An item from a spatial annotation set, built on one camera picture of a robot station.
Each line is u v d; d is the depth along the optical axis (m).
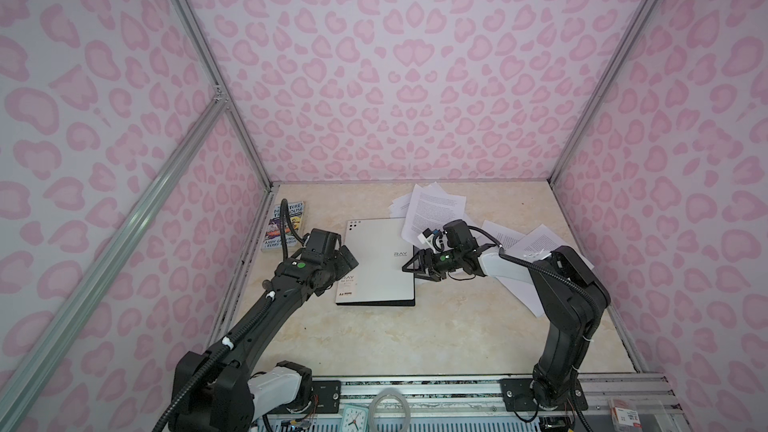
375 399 0.70
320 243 0.64
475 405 0.72
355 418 0.69
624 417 0.69
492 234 0.90
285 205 0.69
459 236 0.76
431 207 1.13
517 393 0.73
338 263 0.75
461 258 0.75
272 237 1.03
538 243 1.02
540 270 0.53
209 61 0.84
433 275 0.82
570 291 0.49
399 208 1.13
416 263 0.82
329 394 0.73
